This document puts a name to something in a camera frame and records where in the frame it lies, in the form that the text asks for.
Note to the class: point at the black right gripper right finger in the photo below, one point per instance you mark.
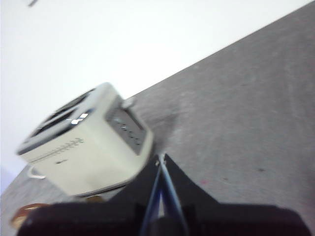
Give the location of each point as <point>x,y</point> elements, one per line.
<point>221,221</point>

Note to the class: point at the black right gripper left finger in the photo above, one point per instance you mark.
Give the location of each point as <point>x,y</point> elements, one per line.
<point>98,218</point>

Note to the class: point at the brown bread slice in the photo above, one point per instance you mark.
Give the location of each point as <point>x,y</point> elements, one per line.
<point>22,212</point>

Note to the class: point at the cream two-slot toaster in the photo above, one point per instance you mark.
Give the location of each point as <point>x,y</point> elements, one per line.
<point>93,152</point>

